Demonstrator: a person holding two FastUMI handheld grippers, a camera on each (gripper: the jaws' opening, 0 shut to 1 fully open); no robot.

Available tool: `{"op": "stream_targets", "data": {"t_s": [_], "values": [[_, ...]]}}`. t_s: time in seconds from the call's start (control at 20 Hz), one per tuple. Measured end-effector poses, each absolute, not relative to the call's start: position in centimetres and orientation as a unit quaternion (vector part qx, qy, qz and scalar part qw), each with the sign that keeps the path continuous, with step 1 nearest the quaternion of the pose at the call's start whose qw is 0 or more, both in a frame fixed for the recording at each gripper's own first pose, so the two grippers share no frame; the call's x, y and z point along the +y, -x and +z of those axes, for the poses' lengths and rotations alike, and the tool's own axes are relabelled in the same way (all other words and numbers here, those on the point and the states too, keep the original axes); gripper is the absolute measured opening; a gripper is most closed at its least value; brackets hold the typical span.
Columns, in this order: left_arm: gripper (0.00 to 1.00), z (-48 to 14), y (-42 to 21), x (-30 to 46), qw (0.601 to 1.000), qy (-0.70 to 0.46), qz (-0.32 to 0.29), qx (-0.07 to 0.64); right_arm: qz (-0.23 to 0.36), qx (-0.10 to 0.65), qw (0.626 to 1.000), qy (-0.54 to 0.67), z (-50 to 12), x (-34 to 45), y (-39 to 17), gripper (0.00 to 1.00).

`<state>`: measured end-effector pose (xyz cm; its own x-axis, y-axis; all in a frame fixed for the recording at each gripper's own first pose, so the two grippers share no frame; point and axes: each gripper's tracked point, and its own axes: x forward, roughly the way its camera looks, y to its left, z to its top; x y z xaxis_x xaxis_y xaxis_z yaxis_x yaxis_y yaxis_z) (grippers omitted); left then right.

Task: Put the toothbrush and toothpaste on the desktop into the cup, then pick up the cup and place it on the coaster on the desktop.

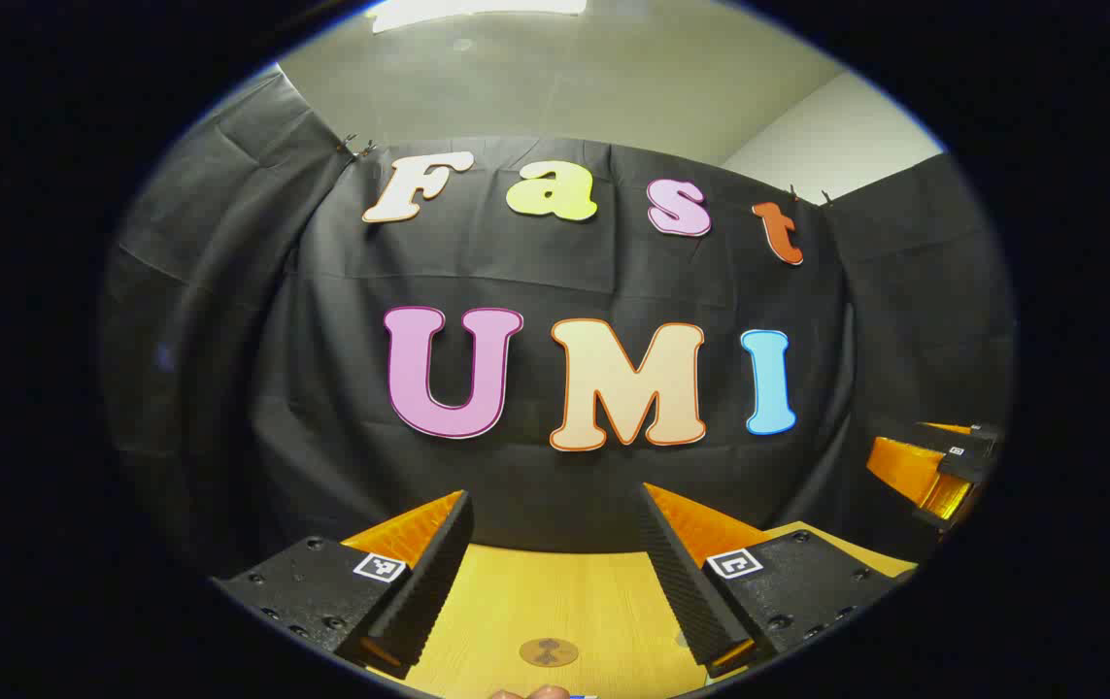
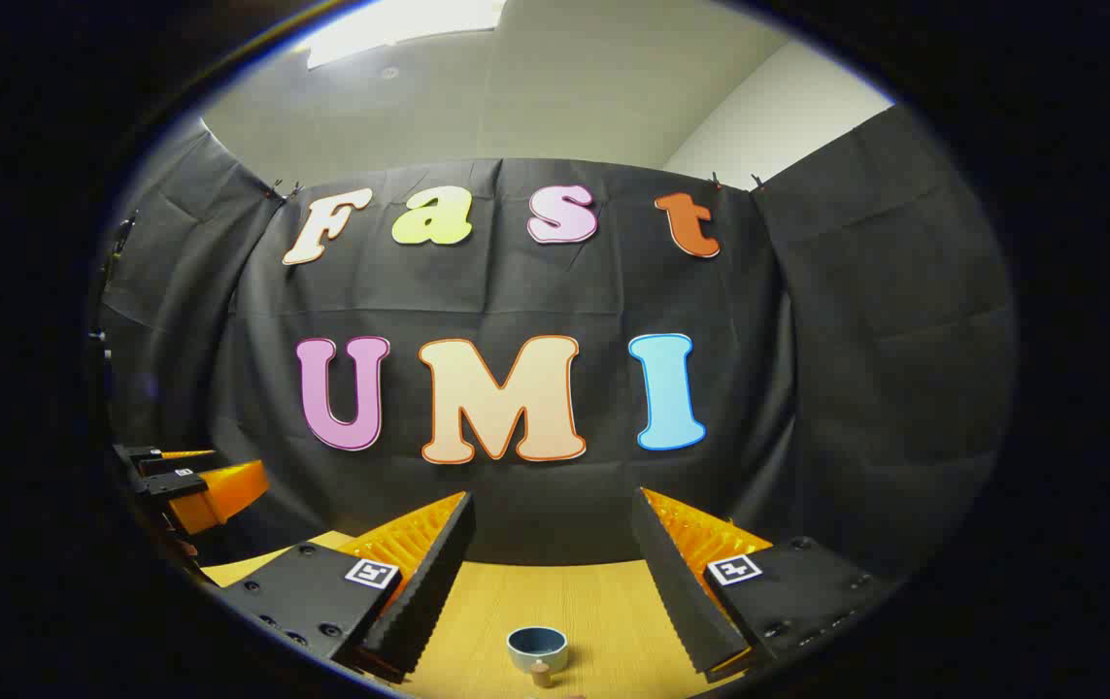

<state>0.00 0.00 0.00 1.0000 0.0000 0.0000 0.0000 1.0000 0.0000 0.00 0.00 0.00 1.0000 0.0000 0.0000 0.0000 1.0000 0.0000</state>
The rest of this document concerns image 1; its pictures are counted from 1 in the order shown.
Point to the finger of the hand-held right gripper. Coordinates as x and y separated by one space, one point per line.
943 456
987 434

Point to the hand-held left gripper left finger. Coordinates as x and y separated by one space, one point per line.
433 582

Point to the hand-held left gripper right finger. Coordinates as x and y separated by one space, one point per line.
686 592

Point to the round wooden coaster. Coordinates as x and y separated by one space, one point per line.
548 651

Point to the wooden desktop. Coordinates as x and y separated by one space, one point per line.
554 602

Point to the metal cloth clip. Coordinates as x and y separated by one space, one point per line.
353 147
793 192

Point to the ceiling light panel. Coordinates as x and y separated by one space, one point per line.
477 12

